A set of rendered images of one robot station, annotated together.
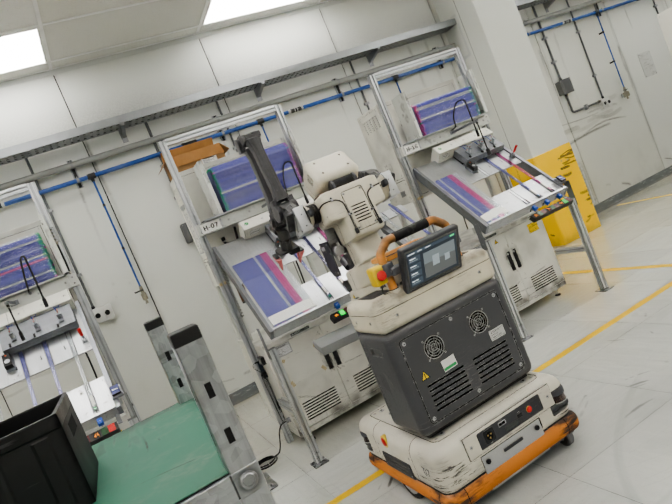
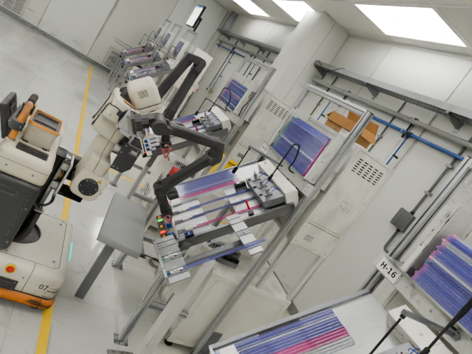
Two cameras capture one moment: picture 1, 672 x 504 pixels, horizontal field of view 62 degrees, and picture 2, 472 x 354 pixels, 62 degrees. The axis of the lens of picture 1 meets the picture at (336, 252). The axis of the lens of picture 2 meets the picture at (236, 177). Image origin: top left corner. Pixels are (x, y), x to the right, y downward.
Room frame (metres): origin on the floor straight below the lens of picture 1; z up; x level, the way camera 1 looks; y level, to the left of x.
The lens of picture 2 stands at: (2.90, -2.27, 1.63)
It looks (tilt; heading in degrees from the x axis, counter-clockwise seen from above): 11 degrees down; 84
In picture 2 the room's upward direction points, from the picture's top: 34 degrees clockwise
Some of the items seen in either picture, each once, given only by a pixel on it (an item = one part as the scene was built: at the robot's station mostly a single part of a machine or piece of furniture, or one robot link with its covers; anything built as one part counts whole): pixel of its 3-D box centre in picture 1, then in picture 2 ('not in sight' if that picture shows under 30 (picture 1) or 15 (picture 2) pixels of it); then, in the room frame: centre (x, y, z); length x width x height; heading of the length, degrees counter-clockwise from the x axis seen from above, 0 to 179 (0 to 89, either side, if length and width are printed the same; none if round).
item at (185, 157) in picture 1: (210, 149); (353, 126); (3.64, 0.49, 1.82); 0.68 x 0.30 x 0.20; 112
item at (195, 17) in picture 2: not in sight; (197, 18); (1.57, 4.66, 2.10); 0.58 x 0.14 x 0.41; 112
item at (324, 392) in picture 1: (317, 363); (215, 289); (3.50, 0.38, 0.31); 0.70 x 0.65 x 0.62; 112
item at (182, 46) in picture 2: not in sight; (168, 83); (1.70, 4.72, 0.95); 1.36 x 0.82 x 1.90; 22
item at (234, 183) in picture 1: (255, 177); (304, 147); (3.41, 0.27, 1.52); 0.51 x 0.13 x 0.27; 112
